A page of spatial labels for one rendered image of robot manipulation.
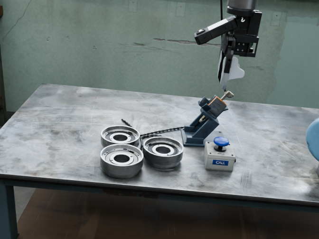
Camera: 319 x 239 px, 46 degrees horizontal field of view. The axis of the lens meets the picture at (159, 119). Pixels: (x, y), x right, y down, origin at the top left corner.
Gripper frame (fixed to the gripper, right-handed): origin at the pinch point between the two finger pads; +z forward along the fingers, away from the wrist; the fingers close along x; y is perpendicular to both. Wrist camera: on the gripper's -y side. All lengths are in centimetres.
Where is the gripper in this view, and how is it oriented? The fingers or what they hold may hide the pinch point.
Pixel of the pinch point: (220, 81)
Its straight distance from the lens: 106.6
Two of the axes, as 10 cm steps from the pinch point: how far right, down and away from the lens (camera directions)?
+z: -0.9, 9.0, 4.3
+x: -0.2, -4.3, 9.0
